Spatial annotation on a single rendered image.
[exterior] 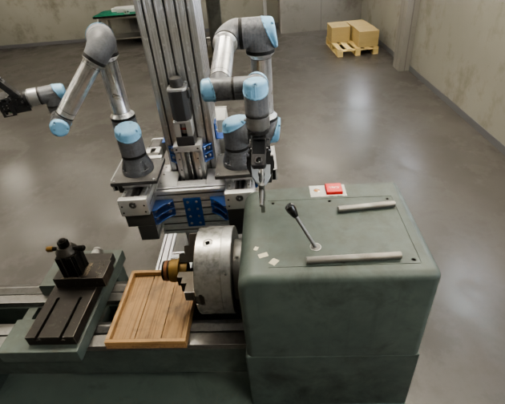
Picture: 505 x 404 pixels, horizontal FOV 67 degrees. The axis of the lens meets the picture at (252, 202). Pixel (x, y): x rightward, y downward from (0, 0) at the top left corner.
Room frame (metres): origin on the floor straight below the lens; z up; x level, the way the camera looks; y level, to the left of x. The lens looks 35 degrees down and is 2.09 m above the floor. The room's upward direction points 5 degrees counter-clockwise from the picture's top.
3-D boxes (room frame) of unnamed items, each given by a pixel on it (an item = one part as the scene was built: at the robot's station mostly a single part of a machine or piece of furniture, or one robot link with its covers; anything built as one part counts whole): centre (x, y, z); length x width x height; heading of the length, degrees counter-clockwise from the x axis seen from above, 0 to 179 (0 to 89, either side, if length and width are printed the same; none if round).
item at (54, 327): (1.08, 0.74, 0.95); 0.43 x 0.18 x 0.04; 175
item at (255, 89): (1.14, -0.04, 1.66); 0.09 x 0.08 x 0.11; 175
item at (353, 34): (7.86, -2.21, 0.20); 1.12 x 0.79 x 0.41; 178
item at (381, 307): (1.00, -0.25, 1.06); 0.59 x 0.48 x 0.39; 85
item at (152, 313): (1.04, 0.42, 0.89); 0.36 x 0.30 x 0.04; 175
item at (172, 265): (1.03, 0.30, 1.08); 0.09 x 0.09 x 0.09; 85
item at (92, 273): (1.14, 0.71, 1.00); 0.20 x 0.10 x 0.05; 85
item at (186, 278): (0.93, 0.24, 1.09); 0.12 x 0.11 x 0.05; 175
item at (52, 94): (1.70, 0.84, 1.56); 0.11 x 0.08 x 0.09; 109
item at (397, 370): (1.00, -0.24, 0.43); 0.60 x 0.48 x 0.86; 85
